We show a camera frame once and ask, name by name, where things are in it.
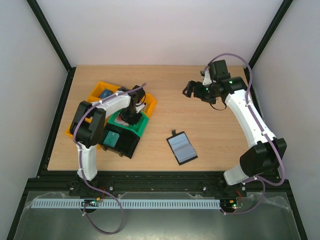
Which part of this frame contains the blue VIP card stack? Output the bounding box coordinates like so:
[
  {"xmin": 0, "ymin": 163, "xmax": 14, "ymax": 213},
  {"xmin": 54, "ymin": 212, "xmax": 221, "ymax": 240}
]
[{"xmin": 98, "ymin": 88, "xmax": 113, "ymax": 99}]

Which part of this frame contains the red circle card stack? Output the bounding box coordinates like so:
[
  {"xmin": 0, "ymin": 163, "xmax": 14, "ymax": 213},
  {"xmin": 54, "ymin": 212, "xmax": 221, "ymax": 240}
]
[{"xmin": 114, "ymin": 116, "xmax": 129, "ymax": 127}]

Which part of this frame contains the black bin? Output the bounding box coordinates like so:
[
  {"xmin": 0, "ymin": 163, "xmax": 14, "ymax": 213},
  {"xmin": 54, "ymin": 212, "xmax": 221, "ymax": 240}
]
[{"xmin": 99, "ymin": 124, "xmax": 140, "ymax": 159}]

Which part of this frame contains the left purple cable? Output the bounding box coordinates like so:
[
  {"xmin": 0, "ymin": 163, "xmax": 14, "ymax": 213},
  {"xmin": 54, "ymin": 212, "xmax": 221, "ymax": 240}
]
[{"xmin": 74, "ymin": 82, "xmax": 147, "ymax": 235}]

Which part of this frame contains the yellow bin far right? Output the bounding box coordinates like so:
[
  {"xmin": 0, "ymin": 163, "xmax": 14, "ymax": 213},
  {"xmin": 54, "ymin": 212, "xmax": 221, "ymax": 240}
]
[{"xmin": 135, "ymin": 93, "xmax": 157, "ymax": 119}]

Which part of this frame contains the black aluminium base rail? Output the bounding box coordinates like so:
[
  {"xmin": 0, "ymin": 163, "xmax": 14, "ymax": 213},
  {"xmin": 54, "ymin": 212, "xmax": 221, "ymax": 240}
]
[{"xmin": 23, "ymin": 170, "xmax": 292, "ymax": 199}]

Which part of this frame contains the green bin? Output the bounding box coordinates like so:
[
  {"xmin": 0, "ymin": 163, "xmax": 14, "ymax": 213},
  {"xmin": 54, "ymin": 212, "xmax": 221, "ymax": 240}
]
[{"xmin": 107, "ymin": 110, "xmax": 149, "ymax": 137}]

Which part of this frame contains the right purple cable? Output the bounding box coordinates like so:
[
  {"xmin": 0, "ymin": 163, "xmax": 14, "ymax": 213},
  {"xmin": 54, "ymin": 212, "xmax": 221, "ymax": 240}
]
[{"xmin": 207, "ymin": 52, "xmax": 287, "ymax": 216}]

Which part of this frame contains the yellow bin far left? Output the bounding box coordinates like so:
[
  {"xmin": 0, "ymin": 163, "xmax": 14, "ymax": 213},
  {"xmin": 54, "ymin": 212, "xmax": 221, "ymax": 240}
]
[{"xmin": 87, "ymin": 81, "xmax": 120, "ymax": 102}]

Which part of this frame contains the black leather card holder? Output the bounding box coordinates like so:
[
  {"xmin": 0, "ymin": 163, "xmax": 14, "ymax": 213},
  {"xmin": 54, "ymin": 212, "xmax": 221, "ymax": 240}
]
[{"xmin": 166, "ymin": 129, "xmax": 198, "ymax": 166}]

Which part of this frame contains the black frame post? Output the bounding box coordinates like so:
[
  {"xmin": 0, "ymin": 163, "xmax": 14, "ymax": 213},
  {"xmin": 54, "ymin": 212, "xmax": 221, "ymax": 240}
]
[
  {"xmin": 26, "ymin": 0, "xmax": 74, "ymax": 73},
  {"xmin": 244, "ymin": 0, "xmax": 294, "ymax": 73}
]

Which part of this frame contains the teal card stack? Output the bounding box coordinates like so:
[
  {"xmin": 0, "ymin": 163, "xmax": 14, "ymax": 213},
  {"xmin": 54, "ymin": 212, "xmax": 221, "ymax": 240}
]
[{"xmin": 102, "ymin": 131, "xmax": 120, "ymax": 148}]

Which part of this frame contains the white slotted cable duct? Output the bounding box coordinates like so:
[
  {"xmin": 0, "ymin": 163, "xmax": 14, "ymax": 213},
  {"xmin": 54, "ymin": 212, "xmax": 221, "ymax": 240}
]
[{"xmin": 30, "ymin": 198, "xmax": 221, "ymax": 210}]

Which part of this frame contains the purple cable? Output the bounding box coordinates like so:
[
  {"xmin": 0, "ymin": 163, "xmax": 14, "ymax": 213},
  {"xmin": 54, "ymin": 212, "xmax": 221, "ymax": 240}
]
[
  {"xmin": 74, "ymin": 82, "xmax": 147, "ymax": 235},
  {"xmin": 207, "ymin": 52, "xmax": 287, "ymax": 216}
]

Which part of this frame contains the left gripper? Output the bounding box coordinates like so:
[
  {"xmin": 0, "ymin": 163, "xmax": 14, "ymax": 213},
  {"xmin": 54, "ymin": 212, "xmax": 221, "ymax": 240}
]
[{"xmin": 119, "ymin": 106, "xmax": 143, "ymax": 126}]

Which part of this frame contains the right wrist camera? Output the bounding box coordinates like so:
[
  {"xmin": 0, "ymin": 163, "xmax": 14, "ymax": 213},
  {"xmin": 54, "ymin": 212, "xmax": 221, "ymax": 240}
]
[{"xmin": 200, "ymin": 66, "xmax": 212, "ymax": 86}]

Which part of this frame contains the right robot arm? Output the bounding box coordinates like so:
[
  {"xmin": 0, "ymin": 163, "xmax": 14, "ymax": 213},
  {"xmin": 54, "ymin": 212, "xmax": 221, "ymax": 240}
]
[{"xmin": 182, "ymin": 60, "xmax": 287, "ymax": 196}]

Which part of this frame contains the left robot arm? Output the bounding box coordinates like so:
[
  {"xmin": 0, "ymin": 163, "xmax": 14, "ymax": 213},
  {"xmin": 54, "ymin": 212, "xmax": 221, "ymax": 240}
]
[{"xmin": 69, "ymin": 85, "xmax": 152, "ymax": 181}]

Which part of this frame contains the right black frame post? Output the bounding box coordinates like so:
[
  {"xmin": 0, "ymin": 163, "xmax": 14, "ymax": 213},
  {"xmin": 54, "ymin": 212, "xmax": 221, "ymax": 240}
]
[{"xmin": 244, "ymin": 0, "xmax": 294, "ymax": 73}]

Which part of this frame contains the left black frame post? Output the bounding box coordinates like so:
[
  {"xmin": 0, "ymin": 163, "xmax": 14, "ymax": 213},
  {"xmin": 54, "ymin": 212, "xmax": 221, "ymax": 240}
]
[{"xmin": 26, "ymin": 0, "xmax": 74, "ymax": 73}]

